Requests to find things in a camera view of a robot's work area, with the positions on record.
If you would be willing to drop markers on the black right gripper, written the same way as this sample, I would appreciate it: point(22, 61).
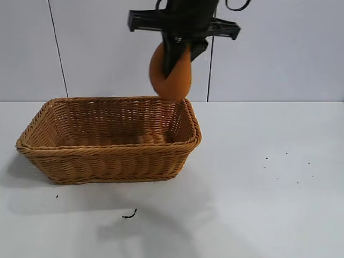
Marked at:
point(188, 18)

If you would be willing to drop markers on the orange fruit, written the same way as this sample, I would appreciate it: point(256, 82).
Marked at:
point(178, 80)

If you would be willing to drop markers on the woven wicker basket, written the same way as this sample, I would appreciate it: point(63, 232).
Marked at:
point(113, 161)

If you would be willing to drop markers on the black curved scrap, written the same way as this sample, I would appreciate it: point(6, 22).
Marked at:
point(130, 215)

